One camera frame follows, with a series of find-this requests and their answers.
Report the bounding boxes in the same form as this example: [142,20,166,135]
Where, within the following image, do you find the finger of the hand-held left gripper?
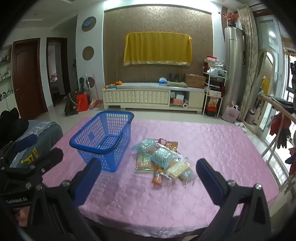
[23,148,64,188]
[0,134,38,163]

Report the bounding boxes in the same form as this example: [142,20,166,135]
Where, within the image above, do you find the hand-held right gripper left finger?
[29,158,102,241]

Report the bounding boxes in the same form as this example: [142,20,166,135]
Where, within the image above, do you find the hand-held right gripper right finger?
[196,159,271,241]

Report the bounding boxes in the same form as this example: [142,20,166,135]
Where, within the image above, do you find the clear yellow wafer packet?
[165,160,190,179]

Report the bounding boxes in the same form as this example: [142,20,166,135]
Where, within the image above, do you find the blue plastic basket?
[69,110,134,172]

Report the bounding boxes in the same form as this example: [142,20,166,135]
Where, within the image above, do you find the red packet food photo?
[165,140,179,153]

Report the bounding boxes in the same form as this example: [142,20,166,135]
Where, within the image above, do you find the orange cartoon snack packet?
[151,164,173,185]

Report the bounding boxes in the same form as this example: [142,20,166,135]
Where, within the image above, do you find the green biscuit packet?
[135,153,155,172]

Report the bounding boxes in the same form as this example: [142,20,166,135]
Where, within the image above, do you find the black clothing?
[0,108,29,149]

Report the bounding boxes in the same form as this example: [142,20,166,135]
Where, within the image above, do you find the pink quilted tablecloth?
[42,116,279,239]

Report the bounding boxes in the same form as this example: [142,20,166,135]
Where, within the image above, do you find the black bag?
[64,91,80,117]

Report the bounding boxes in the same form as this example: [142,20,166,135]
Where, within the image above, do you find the brown wooden door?
[11,38,48,120]

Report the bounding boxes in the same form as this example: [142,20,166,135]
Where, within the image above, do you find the red bag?
[76,91,90,112]

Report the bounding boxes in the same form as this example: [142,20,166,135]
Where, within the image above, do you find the pink shopping bag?
[221,102,241,123]

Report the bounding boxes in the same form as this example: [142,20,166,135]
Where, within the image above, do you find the white mop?
[85,74,94,105]

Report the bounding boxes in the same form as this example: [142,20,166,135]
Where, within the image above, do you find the red hanging clothes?
[269,113,291,136]

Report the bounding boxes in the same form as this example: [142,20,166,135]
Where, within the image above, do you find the cream television cabinet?
[102,82,206,114]

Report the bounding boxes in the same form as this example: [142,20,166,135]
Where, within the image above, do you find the white metal shelf rack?
[202,61,228,117]

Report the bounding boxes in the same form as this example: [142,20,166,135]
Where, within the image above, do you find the cardboard box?
[184,74,206,89]

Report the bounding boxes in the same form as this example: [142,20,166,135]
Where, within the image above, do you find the green folded cloth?
[167,81,188,89]

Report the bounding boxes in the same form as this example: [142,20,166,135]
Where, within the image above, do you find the dark upright objects row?
[169,73,185,82]

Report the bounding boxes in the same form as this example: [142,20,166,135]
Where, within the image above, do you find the silver standing air conditioner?
[224,26,246,116]

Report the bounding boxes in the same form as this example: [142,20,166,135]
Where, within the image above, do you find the beige patterned curtain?
[237,3,267,121]

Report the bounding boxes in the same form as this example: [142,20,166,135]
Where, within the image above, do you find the yellow television cover cloth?
[123,32,193,67]

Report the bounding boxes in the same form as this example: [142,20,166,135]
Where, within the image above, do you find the vase with red flowers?
[222,10,240,28]

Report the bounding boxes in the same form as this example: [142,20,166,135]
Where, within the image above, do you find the white wall shelf unit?
[0,45,12,103]

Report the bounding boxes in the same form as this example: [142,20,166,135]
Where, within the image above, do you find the dark door frame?
[46,37,71,107]

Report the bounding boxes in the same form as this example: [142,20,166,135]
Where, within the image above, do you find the wooden clothes rail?
[258,93,296,167]

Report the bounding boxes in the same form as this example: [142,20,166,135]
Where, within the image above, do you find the round wall niche blue plate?
[81,16,97,32]

